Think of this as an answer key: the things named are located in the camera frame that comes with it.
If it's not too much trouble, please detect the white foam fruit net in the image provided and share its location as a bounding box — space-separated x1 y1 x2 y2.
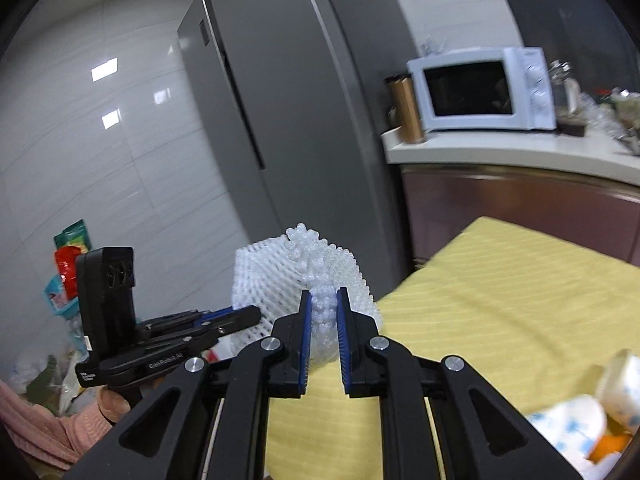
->
230 223 383 367

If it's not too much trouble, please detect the blue-dotted paper cup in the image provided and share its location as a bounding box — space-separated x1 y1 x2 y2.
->
594 349 640 434
525 394 606 474

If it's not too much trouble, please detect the pink left sleeve forearm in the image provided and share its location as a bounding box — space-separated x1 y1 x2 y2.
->
1 382 113 471

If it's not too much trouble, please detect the maroon kitchen counter cabinet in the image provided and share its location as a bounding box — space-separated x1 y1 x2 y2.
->
382 127 640 271

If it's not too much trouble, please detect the left hand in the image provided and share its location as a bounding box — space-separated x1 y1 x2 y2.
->
96 387 130 425

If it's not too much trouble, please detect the red snack bag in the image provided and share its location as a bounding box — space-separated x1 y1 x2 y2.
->
54 246 82 300

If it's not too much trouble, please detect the green snack bag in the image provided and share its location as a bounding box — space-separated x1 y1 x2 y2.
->
53 219 92 254

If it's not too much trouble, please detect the yellow checked tablecloth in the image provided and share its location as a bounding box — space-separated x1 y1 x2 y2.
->
266 218 639 479

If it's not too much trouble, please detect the copper thermos bottle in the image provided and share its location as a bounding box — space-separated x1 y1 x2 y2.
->
385 74 425 144

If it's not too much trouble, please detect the orange peel piece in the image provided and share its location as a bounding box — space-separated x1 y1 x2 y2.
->
588 432 632 464

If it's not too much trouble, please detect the grey double-door refrigerator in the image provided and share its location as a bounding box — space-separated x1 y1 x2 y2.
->
178 0 414 298

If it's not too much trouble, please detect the white microwave oven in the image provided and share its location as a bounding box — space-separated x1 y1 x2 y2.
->
407 47 556 131

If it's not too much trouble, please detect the black camera box left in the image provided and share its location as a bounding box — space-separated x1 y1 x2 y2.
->
75 247 137 360

